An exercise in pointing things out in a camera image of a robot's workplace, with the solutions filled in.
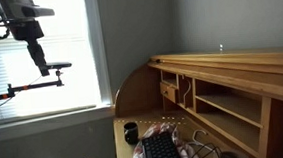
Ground black camera on boom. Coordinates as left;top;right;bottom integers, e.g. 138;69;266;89
46;62;71;70

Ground white plastic hanger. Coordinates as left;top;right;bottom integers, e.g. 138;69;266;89
190;129;208;147

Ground wooden roll-top desk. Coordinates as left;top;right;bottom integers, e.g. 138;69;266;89
113;47;283;158

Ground red white checkered cloth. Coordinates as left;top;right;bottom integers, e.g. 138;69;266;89
133;122;199;158

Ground dark brown mug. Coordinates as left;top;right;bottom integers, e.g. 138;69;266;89
124;122;139;145

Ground black keyboard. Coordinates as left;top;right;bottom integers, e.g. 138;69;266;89
142;131;181;158

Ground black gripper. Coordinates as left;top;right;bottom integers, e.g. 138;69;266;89
9;20;49;77

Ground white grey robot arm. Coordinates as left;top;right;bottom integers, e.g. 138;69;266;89
0;0;55;76

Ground black wire hanger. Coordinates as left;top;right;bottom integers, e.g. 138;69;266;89
189;142;221;158

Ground white window blinds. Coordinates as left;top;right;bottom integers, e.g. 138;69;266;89
0;0;101;120

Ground small wooden drawer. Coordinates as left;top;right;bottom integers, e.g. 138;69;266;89
160;83;177;104

